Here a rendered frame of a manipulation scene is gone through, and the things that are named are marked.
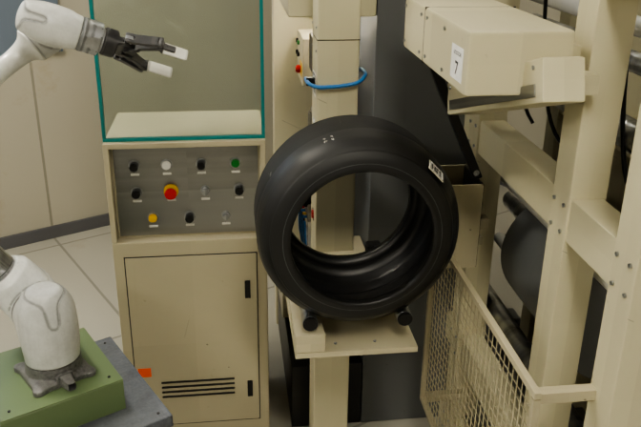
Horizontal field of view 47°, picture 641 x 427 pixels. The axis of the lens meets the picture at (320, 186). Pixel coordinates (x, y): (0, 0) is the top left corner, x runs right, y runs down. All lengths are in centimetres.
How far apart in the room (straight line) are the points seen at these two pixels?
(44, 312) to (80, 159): 282
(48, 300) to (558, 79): 144
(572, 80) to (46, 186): 377
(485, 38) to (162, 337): 174
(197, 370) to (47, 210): 226
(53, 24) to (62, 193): 302
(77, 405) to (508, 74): 146
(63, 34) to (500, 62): 108
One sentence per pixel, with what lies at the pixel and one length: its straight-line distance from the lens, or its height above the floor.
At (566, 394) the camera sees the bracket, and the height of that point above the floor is 98.
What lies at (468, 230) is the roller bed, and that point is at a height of 104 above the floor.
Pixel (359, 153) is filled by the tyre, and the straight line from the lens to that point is 194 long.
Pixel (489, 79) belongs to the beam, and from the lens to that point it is 173.
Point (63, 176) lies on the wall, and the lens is 492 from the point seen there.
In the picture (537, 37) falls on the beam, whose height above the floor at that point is 177.
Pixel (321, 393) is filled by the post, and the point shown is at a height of 38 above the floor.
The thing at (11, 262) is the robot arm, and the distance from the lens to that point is 235.
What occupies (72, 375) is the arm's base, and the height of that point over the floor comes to 78.
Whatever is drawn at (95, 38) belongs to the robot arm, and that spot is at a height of 171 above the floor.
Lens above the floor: 206
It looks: 21 degrees down
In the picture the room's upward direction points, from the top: 1 degrees clockwise
